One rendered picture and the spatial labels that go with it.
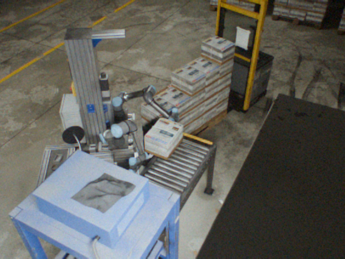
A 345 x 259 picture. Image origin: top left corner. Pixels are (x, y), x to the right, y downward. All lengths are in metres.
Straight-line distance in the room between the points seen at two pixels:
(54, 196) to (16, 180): 2.73
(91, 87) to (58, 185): 1.55
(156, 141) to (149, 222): 1.42
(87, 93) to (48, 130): 2.03
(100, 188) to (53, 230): 0.41
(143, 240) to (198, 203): 2.17
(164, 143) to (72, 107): 1.08
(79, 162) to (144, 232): 0.66
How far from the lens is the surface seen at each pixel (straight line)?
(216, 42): 4.89
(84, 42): 3.39
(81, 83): 3.62
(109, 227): 2.08
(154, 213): 2.36
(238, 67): 5.55
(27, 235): 2.72
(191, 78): 4.48
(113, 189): 2.23
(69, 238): 2.34
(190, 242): 4.04
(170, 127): 3.74
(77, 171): 2.40
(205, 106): 4.92
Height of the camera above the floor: 3.47
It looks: 41 degrees down
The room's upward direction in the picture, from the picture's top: straight up
